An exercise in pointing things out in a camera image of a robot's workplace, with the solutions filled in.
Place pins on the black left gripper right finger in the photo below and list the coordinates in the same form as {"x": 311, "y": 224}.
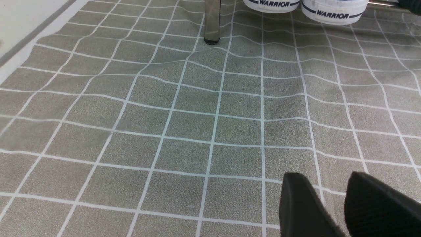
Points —
{"x": 374, "y": 209}

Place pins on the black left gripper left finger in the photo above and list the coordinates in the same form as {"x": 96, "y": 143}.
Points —
{"x": 301, "y": 212}

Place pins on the right navy Warrior sneaker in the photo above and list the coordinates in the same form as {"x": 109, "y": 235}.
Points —
{"x": 334, "y": 12}

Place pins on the navy warrior sneaker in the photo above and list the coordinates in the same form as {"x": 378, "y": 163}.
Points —
{"x": 334, "y": 12}
{"x": 272, "y": 6}

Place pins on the grey checked floor cloth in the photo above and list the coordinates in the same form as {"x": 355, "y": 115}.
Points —
{"x": 125, "y": 123}

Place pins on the left black knit sneaker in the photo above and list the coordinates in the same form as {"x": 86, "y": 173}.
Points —
{"x": 413, "y": 6}

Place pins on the left navy Warrior sneaker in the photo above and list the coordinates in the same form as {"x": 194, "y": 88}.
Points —
{"x": 272, "y": 6}

